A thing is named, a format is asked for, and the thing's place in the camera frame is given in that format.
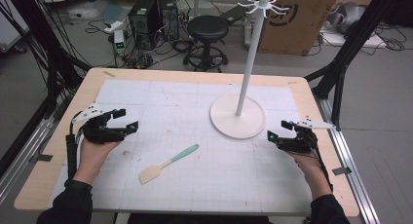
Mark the large black computer tower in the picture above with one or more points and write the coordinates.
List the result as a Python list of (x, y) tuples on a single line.
[(144, 22)]

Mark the white power strip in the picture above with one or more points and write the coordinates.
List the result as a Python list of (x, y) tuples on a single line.
[(113, 27)]

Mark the brown cardboard box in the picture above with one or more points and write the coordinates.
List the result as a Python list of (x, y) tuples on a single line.
[(298, 32)]

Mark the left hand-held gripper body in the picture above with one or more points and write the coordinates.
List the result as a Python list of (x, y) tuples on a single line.
[(97, 133)]

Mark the black round stool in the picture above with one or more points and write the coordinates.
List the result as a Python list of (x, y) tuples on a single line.
[(207, 29)]

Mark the grey white rounded device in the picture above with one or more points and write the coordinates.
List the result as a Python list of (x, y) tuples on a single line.
[(347, 16)]

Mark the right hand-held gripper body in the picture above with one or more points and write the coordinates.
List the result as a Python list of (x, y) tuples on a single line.
[(300, 141)]

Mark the narrow black computer tower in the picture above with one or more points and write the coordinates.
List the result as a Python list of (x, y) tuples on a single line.
[(169, 18)]

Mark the white panel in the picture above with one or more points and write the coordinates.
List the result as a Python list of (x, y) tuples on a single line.
[(9, 26)]

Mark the small device with green light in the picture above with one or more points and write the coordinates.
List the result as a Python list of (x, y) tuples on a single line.
[(119, 42)]

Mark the white flat board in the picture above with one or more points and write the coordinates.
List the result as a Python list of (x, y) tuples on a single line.
[(354, 40)]

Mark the white hook rack stand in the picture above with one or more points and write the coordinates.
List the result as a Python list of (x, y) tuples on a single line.
[(237, 120)]

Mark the flat black device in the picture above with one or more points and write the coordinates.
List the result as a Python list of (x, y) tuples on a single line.
[(233, 14)]

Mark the black tape piece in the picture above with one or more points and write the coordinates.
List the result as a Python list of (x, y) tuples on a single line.
[(341, 171), (42, 157)]

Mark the person's left hand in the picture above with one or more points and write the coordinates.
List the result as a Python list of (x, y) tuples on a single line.
[(92, 159)]

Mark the aluminium rail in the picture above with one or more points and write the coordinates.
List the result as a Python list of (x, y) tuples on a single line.
[(347, 165), (22, 159)]

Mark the person's right hand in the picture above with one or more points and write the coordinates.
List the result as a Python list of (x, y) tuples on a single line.
[(311, 172)]

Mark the black metal frame stand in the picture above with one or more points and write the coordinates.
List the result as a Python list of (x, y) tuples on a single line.
[(350, 42), (48, 55)]

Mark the white grid mat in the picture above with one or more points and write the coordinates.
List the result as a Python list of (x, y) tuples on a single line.
[(181, 113)]

